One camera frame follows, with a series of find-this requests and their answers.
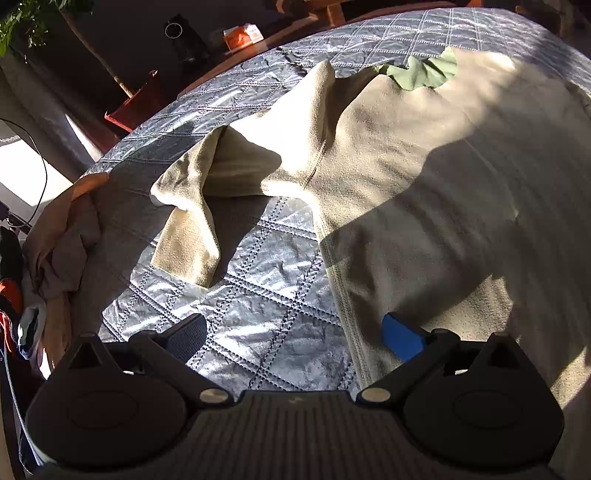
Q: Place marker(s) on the red plant pot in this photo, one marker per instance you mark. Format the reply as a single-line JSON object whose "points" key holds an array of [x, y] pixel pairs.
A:
{"points": [[134, 106]]}

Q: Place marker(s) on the silver quilted mat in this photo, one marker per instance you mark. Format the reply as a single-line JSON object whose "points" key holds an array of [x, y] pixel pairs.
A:
{"points": [[277, 323]]}

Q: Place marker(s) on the orange tissue box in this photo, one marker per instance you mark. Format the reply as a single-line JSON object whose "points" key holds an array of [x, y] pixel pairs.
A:
{"points": [[240, 37]]}

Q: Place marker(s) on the tan garment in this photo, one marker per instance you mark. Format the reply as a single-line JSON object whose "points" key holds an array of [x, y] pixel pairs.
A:
{"points": [[64, 258]]}

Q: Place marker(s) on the beige fleece garment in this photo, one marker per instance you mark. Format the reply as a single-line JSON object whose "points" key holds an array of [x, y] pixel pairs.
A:
{"points": [[415, 184]]}

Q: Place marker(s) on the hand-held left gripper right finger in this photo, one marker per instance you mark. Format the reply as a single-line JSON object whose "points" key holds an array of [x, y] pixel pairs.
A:
{"points": [[401, 337]]}

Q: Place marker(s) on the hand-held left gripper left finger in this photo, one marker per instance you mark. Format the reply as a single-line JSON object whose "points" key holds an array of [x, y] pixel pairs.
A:
{"points": [[189, 330]]}

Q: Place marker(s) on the green potted tree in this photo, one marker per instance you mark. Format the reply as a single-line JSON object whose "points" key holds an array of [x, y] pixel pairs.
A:
{"points": [[32, 18]]}

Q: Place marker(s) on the black orange jacket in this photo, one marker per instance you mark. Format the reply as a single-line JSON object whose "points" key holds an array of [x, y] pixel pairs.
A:
{"points": [[11, 277]]}

